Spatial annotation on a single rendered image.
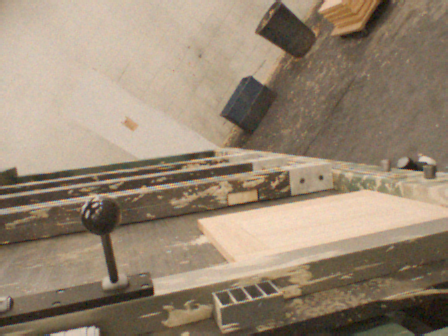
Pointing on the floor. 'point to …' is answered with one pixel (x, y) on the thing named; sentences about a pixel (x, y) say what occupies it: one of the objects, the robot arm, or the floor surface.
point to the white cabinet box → (129, 119)
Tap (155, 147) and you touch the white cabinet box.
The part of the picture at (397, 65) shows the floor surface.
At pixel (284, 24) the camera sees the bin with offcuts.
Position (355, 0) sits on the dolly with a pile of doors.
